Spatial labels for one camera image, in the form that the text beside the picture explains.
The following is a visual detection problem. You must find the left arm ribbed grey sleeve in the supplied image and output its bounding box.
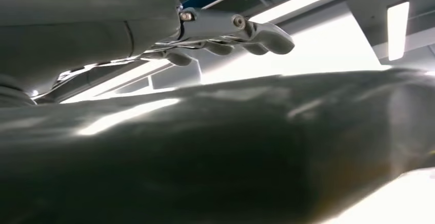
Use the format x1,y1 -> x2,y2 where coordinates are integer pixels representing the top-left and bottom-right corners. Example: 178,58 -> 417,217
0,74 -> 37,109

